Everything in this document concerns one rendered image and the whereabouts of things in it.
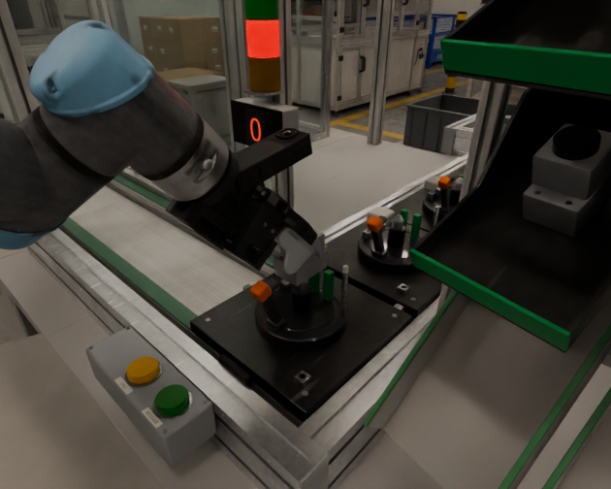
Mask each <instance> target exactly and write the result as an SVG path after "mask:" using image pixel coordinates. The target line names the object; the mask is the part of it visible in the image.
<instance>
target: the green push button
mask: <svg viewBox="0 0 611 489"><path fill-rule="evenodd" d="M154 403H155V406H156V409H157V411H158V412H159V413H160V414H162V415H166V416H171V415H175V414H178V413H180V412H182V411H183V410H184V409H185V408H186V407H187V406H188V404H189V394H188V390H187V389H186V388H185V387H184V386H182V385H178V384H174V385H169V386H167V387H165V388H163V389H162V390H160V391H159V392H158V394H157V395H156V397H155V402H154Z"/></svg>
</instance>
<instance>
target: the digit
mask: <svg viewBox="0 0 611 489"><path fill-rule="evenodd" d="M244 115H245V129H246V142H247V143H249V144H252V145H253V144H255V143H257V142H259V141H261V140H263V139H265V138H266V135H265V115H264V112H263V111H259V110H255V109H251V108H248V107H244Z"/></svg>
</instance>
